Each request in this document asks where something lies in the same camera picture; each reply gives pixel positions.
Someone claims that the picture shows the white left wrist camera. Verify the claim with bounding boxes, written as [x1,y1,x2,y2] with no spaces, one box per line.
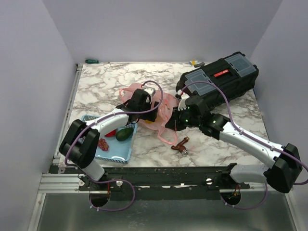
[143,87,155,103]

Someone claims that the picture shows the pink plastic bag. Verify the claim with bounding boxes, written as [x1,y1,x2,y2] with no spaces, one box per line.
[119,83,178,145]

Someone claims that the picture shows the green handled screwdriver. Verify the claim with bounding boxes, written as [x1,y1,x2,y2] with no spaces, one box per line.
[85,59,110,64]

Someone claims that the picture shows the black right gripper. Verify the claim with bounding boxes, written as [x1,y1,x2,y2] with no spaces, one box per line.
[165,105,201,131]

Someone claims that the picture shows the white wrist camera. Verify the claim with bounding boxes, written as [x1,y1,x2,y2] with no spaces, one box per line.
[177,90,189,111]
[143,87,155,103]

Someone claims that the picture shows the yellow and black bit set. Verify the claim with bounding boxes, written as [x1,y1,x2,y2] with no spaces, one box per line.
[189,60,205,68]

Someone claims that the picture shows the purple fake grapes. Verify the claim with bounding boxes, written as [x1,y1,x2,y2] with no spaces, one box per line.
[97,139,109,152]

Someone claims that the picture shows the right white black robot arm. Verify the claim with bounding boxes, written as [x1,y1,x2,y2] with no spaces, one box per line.
[165,96,302,193]

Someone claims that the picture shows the black mounting base plate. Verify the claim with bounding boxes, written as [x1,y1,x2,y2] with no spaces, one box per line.
[50,164,249,201]

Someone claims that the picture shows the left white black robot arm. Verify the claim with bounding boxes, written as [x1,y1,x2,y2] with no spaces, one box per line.
[59,87,159,190]

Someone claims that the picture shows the light blue plastic basket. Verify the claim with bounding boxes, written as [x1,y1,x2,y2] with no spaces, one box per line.
[82,113,138,164]

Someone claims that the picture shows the black plastic toolbox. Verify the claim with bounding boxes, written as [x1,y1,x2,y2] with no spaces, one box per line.
[176,51,259,110]

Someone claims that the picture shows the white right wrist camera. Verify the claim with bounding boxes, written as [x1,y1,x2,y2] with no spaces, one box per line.
[177,90,189,111]

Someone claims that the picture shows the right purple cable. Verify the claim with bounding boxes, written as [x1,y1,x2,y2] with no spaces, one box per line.
[177,81,308,209]

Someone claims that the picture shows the green fake avocado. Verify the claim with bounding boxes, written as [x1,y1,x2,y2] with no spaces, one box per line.
[116,128,134,141]

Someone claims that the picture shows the red fake apple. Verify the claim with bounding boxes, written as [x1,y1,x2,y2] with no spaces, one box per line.
[105,129,116,137]

